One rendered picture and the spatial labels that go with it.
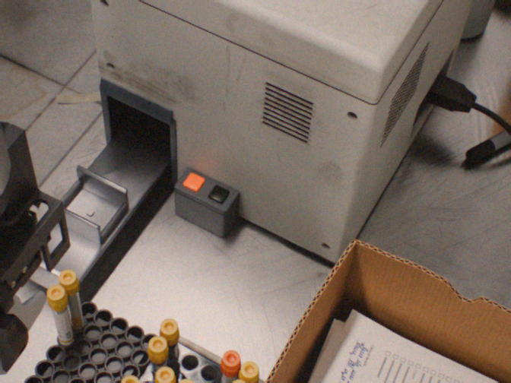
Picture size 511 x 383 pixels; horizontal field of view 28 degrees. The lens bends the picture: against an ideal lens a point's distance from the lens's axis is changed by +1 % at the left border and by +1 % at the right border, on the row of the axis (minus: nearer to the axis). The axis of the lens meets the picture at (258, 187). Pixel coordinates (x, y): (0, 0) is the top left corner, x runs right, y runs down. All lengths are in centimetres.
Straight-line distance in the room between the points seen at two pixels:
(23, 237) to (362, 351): 39
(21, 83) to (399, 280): 156
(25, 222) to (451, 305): 40
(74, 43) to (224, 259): 143
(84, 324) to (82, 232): 9
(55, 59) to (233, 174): 141
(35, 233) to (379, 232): 51
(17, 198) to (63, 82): 171
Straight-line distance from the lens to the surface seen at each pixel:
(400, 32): 80
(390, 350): 91
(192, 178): 100
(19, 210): 62
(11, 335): 63
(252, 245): 102
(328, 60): 80
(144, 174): 102
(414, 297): 89
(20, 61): 237
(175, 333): 85
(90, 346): 95
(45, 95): 229
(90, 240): 98
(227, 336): 97
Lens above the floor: 175
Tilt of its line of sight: 55 degrees down
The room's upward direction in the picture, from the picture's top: 5 degrees clockwise
